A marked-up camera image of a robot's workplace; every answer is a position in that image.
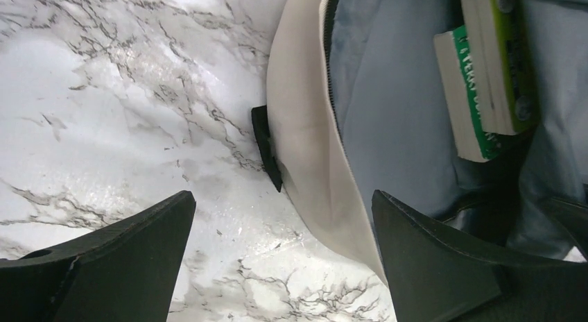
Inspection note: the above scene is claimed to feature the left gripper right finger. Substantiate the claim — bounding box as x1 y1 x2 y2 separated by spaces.
372 190 587 321

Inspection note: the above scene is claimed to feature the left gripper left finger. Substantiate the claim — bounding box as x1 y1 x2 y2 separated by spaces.
1 191 196 321

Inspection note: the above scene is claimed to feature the cream canvas backpack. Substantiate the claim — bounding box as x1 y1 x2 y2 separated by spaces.
266 0 587 280

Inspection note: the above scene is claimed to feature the green illustrated book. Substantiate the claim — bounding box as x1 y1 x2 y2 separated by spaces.
461 0 540 135
433 26 503 162

